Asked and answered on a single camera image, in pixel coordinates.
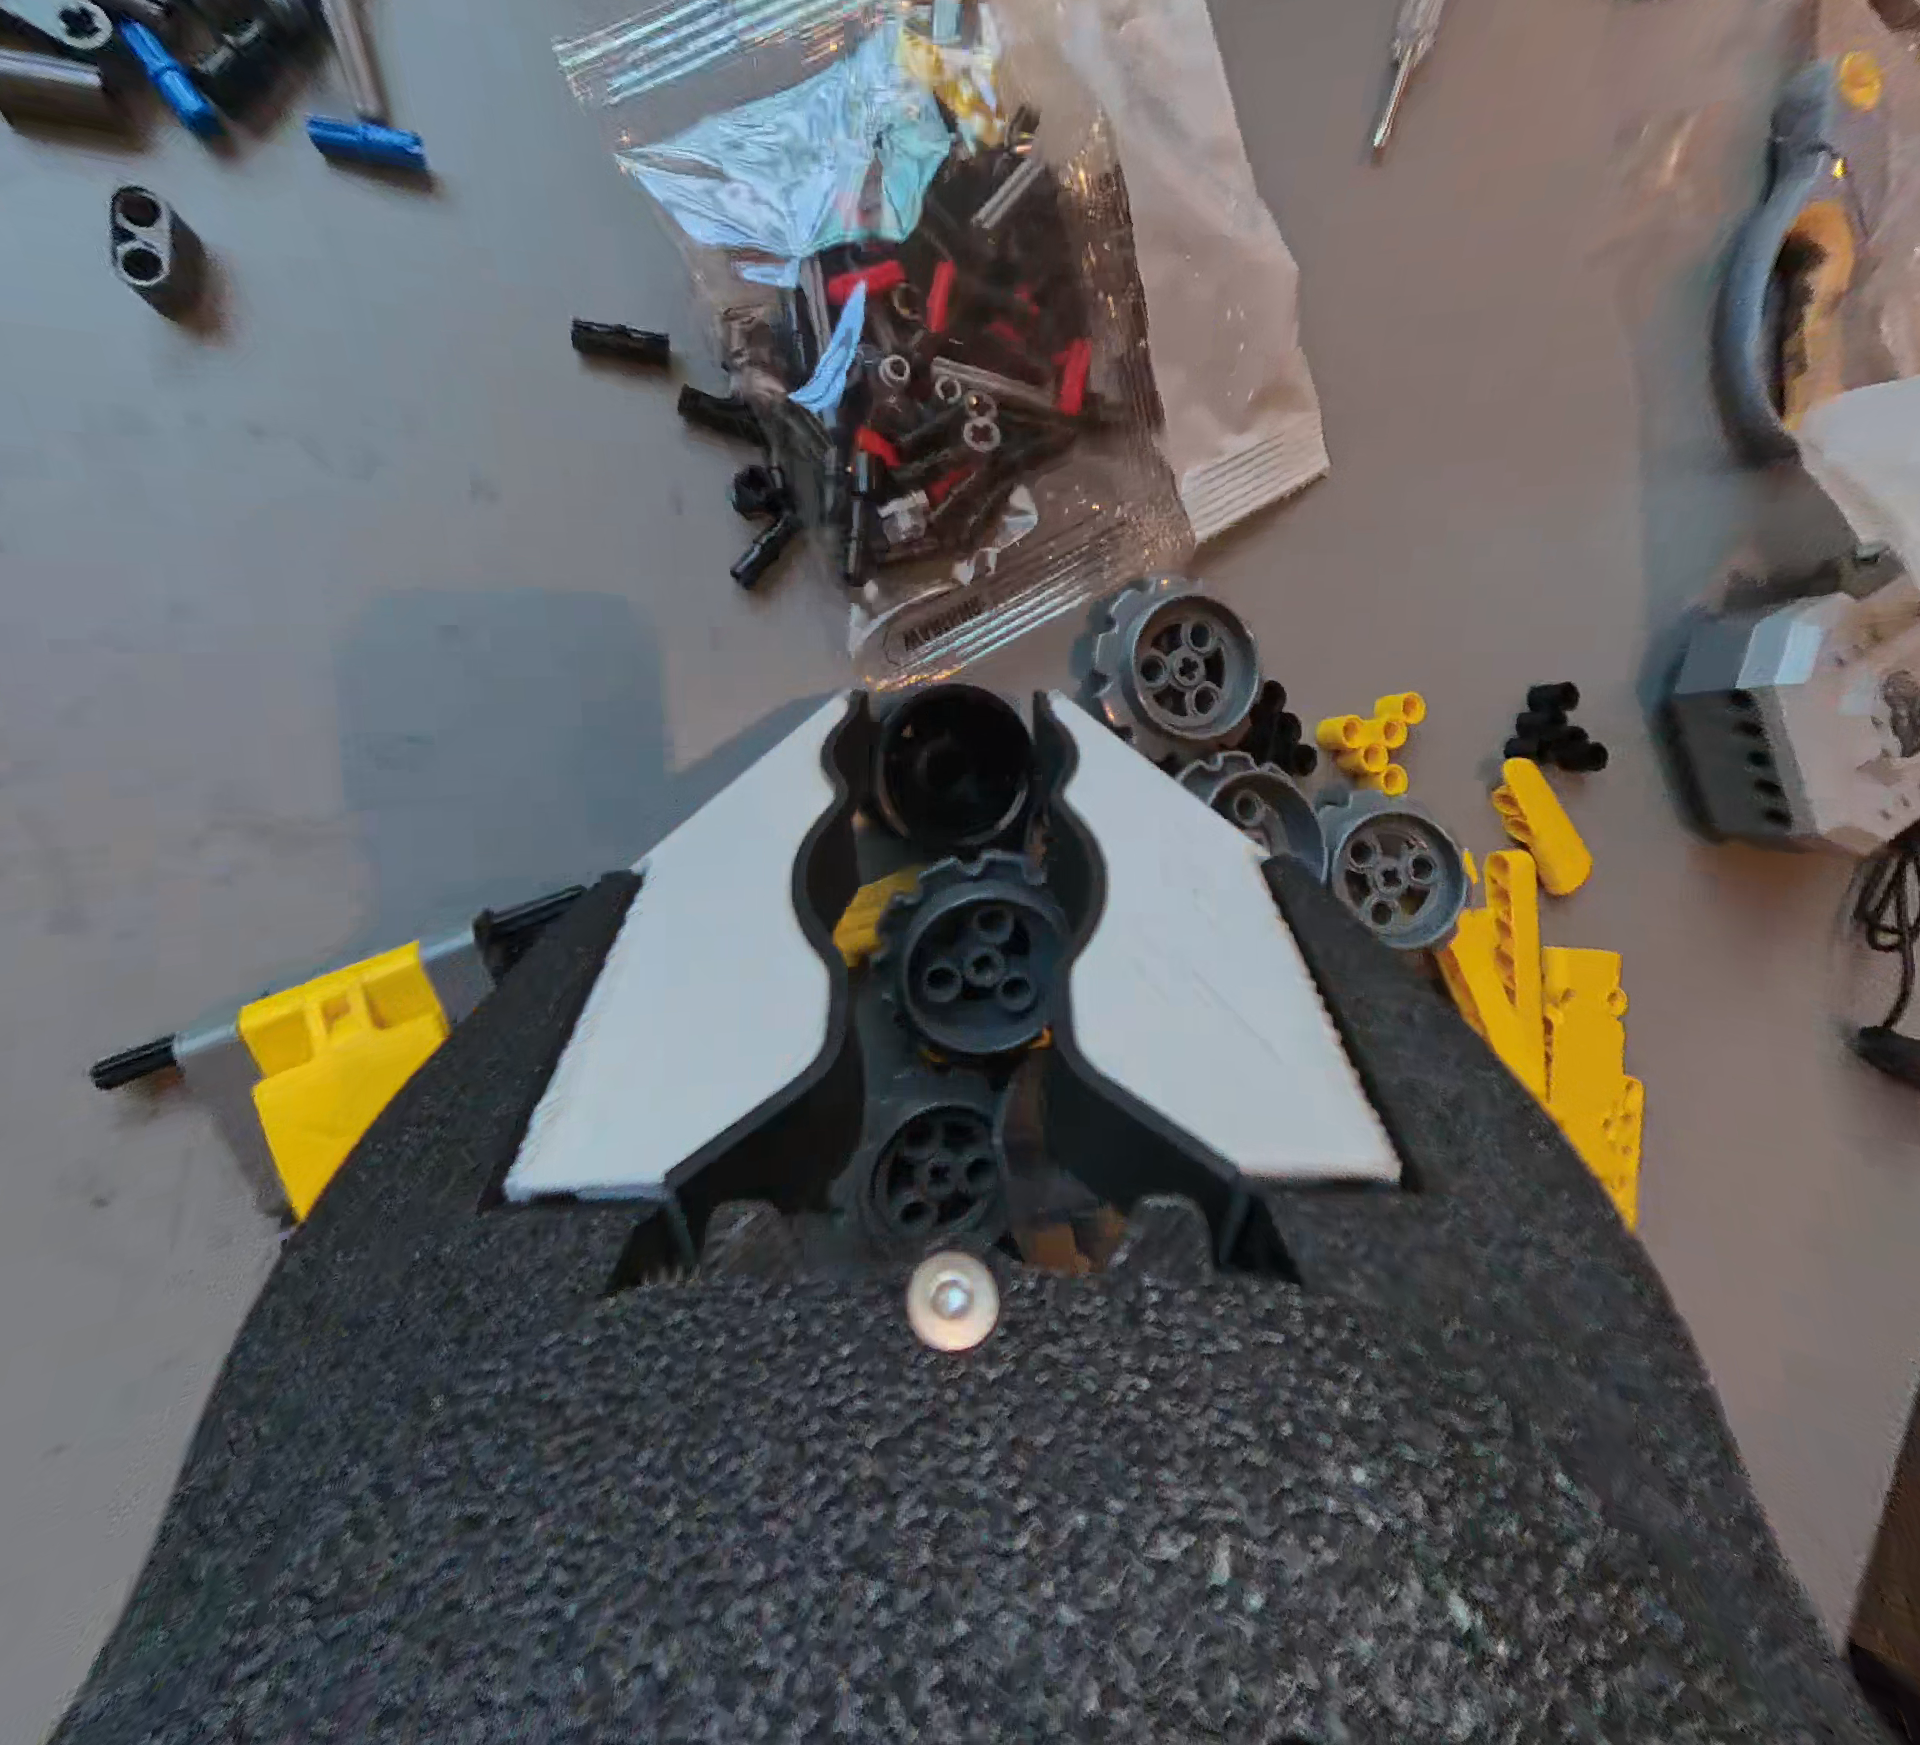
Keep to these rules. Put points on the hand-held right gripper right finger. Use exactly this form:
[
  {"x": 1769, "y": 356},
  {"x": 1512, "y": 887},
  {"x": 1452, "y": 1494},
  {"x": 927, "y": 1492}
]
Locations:
[{"x": 1232, "y": 1024}]

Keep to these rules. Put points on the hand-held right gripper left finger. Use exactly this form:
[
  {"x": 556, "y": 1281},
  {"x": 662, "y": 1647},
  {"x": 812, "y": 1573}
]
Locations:
[{"x": 677, "y": 1024}]

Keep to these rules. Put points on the small grey connector brick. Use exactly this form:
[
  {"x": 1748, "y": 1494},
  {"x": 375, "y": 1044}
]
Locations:
[{"x": 150, "y": 248}]

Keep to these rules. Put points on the bag of red black parts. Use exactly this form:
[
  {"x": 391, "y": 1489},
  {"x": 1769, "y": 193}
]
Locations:
[{"x": 960, "y": 335}]

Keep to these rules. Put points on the thin black lead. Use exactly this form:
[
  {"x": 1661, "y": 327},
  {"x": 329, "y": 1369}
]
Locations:
[{"x": 1892, "y": 965}]

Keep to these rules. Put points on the black tyre wheel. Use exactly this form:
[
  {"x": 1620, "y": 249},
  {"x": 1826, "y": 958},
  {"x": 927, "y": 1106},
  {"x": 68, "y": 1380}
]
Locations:
[{"x": 951, "y": 761}]

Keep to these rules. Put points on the black grey axle rod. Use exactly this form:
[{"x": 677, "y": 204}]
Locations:
[{"x": 212, "y": 1040}]

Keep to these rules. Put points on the small black pin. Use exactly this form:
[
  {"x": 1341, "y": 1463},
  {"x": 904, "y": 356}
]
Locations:
[{"x": 620, "y": 342}]

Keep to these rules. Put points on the grey orange scissors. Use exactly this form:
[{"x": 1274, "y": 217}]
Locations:
[{"x": 1772, "y": 275}]

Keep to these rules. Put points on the pile of wheels and beams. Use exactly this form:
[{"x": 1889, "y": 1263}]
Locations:
[{"x": 1397, "y": 878}]

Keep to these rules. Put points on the grey battery box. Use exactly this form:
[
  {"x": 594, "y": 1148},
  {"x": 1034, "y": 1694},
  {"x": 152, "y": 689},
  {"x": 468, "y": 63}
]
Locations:
[{"x": 1772, "y": 712}]

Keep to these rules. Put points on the grey desk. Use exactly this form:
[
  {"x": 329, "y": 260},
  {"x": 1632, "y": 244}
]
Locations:
[{"x": 332, "y": 606}]

